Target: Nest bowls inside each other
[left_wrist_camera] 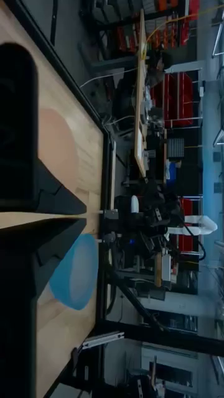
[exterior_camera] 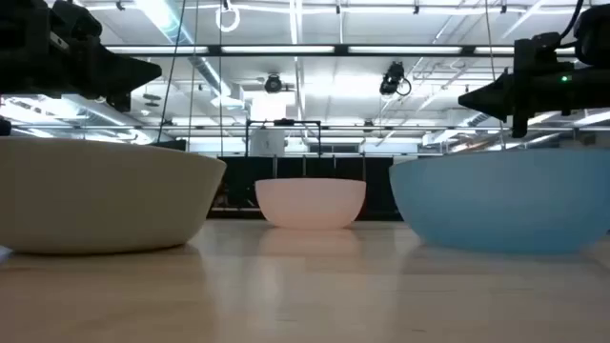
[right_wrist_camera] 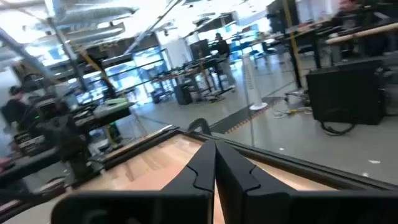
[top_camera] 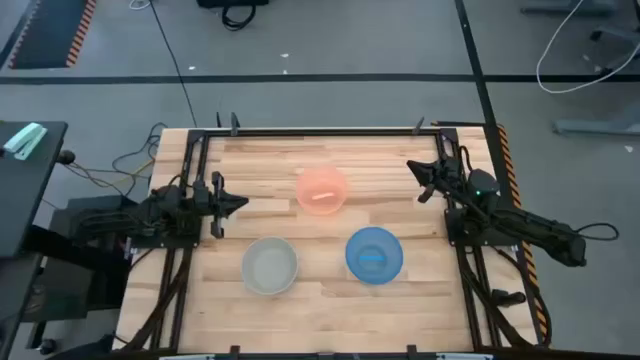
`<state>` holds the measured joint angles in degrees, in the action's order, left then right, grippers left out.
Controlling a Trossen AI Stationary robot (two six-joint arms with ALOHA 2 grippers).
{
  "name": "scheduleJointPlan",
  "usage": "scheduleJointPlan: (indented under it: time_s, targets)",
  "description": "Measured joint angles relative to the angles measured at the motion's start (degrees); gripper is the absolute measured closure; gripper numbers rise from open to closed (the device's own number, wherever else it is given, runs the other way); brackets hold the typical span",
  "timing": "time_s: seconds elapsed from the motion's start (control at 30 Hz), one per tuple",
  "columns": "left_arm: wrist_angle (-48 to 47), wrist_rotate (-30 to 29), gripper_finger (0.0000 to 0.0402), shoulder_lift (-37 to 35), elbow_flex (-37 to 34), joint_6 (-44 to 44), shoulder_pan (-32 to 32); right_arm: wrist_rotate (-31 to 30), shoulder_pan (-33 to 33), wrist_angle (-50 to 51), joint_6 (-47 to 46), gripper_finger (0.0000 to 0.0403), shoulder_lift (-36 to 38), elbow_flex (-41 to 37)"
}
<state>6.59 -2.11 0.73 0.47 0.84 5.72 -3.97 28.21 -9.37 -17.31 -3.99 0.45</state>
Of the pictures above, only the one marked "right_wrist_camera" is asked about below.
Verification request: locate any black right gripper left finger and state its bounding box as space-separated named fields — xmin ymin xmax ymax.
xmin=51 ymin=139 xmax=216 ymax=224

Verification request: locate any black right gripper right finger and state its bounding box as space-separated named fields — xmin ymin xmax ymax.
xmin=216 ymin=140 xmax=398 ymax=224

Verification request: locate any wooden work table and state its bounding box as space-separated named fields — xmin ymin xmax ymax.
xmin=101 ymin=125 xmax=398 ymax=192

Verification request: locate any black bin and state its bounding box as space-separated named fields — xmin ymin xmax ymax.
xmin=173 ymin=83 xmax=194 ymax=106

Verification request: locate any white tower fan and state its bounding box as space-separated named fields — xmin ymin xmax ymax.
xmin=241 ymin=54 xmax=269 ymax=111

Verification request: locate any cluttered black workbench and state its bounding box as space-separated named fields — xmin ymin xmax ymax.
xmin=12 ymin=96 xmax=136 ymax=156

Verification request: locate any black computer tower case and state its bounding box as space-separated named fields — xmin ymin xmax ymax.
xmin=306 ymin=58 xmax=387 ymax=126

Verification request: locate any person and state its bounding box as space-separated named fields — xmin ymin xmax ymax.
xmin=331 ymin=0 xmax=368 ymax=29
xmin=214 ymin=32 xmax=237 ymax=91
xmin=0 ymin=85 xmax=30 ymax=131

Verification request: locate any yellow vertical pole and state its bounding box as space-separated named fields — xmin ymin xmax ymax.
xmin=281 ymin=0 xmax=305 ymax=88

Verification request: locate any wooden-top workbench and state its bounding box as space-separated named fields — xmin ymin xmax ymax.
xmin=325 ymin=22 xmax=398 ymax=46

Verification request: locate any black looped cable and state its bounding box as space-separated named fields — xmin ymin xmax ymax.
xmin=187 ymin=118 xmax=213 ymax=136

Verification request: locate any yellow floor cable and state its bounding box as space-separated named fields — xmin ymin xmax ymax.
xmin=273 ymin=106 xmax=313 ymax=119

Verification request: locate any black floor cable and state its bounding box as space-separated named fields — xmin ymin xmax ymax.
xmin=319 ymin=120 xmax=357 ymax=137

